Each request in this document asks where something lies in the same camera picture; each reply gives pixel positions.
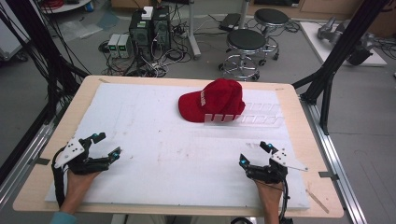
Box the clear plastic sheet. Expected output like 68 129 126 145
57 12 120 41

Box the white floor platform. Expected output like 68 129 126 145
299 21 389 68

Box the red baseball cap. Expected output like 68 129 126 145
177 77 248 123

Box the thin wooden stick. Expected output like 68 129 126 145
305 189 331 215

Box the aluminium side rail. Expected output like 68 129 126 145
299 94 370 224
0 102 68 208

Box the clear acrylic rack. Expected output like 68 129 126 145
204 102 286 129

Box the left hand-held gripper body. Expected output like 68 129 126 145
53 136 111 175

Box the white cabinet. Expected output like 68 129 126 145
0 0 31 62

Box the black computer tower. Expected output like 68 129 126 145
151 5 172 51
128 9 154 61

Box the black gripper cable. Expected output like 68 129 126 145
277 178 294 224
51 148 70 209

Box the black flat case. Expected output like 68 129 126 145
218 12 242 33

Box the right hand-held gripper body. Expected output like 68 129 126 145
247 147 309 185

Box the person's right hand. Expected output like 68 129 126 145
253 179 285 207

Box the grey power supply unit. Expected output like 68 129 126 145
118 34 134 59
106 33 121 59

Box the person's left hand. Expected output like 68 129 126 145
63 169 101 203

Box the white box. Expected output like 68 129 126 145
141 6 155 21

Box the white round table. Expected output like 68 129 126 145
39 0 93 15

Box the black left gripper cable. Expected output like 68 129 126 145
51 148 70 209

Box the grey stand leg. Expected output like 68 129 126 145
187 0 203 61

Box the black metal frame post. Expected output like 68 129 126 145
0 0 92 125
291 0 391 136

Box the large black round stool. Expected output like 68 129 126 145
218 28 269 82

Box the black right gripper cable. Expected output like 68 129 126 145
277 178 294 224

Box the small black round stool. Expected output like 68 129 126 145
253 7 290 62

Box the white foam board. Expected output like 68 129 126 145
44 82 311 211

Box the tangle of floor cables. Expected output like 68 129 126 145
98 18 195 78

